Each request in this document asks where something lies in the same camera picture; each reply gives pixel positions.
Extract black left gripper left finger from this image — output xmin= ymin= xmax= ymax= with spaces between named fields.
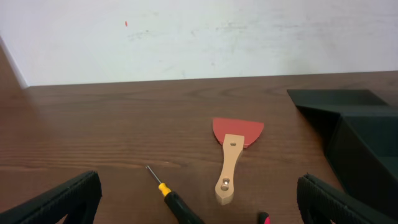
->
xmin=1 ymin=170 xmax=102 ymax=224

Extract red black pliers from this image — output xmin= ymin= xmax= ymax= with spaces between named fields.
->
xmin=257 ymin=212 xmax=271 ymax=224

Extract orange scraper wooden handle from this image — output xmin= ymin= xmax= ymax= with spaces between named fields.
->
xmin=212 ymin=118 xmax=264 ymax=205

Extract black yellow screwdriver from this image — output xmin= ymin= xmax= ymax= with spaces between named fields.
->
xmin=146 ymin=166 xmax=205 ymax=224

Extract dark green open box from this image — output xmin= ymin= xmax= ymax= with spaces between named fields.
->
xmin=287 ymin=90 xmax=397 ymax=219

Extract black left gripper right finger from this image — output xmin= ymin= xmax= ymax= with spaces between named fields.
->
xmin=297 ymin=174 xmax=397 ymax=224

